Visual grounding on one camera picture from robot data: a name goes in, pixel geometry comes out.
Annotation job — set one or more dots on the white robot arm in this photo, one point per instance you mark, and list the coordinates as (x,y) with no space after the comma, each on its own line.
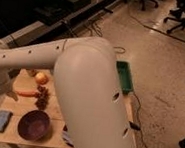
(87,87)

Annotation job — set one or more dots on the blue sponge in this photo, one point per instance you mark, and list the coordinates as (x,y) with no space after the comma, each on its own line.
(4,119)

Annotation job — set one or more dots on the metal tin can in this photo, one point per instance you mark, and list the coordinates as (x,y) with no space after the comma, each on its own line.
(32,73)

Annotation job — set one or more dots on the orange apple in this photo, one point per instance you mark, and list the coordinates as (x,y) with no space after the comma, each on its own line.
(41,78)

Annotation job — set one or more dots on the bunch of dark grapes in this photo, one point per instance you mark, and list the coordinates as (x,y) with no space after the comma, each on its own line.
(42,98)

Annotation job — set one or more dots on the purple bowl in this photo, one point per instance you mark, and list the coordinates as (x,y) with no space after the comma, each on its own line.
(33,125)

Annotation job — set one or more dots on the grey folded cloth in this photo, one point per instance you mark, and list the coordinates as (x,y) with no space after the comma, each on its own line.
(67,139)

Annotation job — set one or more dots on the green plastic tray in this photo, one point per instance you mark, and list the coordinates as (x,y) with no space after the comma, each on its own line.
(124,72)

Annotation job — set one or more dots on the black handled brush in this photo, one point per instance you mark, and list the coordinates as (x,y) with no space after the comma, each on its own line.
(134,126)

